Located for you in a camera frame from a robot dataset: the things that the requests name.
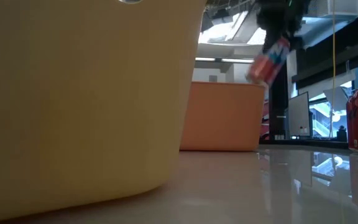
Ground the yellow plastic bin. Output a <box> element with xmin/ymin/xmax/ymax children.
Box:
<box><xmin>0</xmin><ymin>0</ymin><xmax>207</xmax><ymax>223</ymax></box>

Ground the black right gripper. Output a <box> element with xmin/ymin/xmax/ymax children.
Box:
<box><xmin>255</xmin><ymin>0</ymin><xmax>312</xmax><ymax>55</ymax></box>

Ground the red and white packet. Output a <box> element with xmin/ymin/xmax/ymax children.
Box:
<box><xmin>246</xmin><ymin>36</ymin><xmax>291</xmax><ymax>87</ymax></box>

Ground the small black object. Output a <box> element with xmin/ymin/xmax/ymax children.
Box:
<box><xmin>336</xmin><ymin>125</ymin><xmax>348</xmax><ymax>143</ymax></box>

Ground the orange plastic bin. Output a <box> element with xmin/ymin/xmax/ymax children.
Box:
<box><xmin>179</xmin><ymin>81</ymin><xmax>266</xmax><ymax>152</ymax></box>

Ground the white ceiling box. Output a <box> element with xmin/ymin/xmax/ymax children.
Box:
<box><xmin>317</xmin><ymin>0</ymin><xmax>358</xmax><ymax>18</ymax></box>

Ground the grey monitor screen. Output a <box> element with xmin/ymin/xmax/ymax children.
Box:
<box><xmin>287</xmin><ymin>91</ymin><xmax>311</xmax><ymax>139</ymax></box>

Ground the black pillar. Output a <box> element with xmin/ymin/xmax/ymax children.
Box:
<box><xmin>268</xmin><ymin>62</ymin><xmax>289</xmax><ymax>141</ymax></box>

